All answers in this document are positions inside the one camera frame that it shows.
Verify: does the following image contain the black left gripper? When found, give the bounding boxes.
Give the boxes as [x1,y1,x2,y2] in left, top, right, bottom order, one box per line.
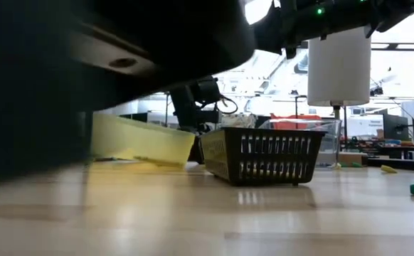
[169,83,222,164]

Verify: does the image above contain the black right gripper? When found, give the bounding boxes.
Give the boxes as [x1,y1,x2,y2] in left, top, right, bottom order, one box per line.
[255,0,382,60]

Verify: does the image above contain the yellow plastic bin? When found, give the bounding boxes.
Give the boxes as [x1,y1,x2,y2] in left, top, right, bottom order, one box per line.
[91,113,196,169]

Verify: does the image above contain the black plastic basket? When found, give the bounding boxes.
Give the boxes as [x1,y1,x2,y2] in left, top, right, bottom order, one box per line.
[199,127,328,188]

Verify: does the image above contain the white patterned bag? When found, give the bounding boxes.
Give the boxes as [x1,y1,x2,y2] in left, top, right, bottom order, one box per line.
[221,112,258,129]

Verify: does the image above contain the red plastic crate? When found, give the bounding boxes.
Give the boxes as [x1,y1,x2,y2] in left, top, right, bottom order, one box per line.
[270,113,322,131]

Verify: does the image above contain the clear plastic bin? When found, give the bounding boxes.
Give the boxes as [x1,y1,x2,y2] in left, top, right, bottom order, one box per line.
[260,119,343,169]

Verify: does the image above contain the cardboard box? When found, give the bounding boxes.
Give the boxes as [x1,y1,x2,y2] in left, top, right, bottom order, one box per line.
[338,152,368,166]

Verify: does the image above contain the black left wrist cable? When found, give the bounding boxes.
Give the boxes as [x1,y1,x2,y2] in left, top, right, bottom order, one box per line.
[216,94,239,115]

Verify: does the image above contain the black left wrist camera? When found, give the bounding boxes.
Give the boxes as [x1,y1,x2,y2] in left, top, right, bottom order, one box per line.
[192,77,222,107]

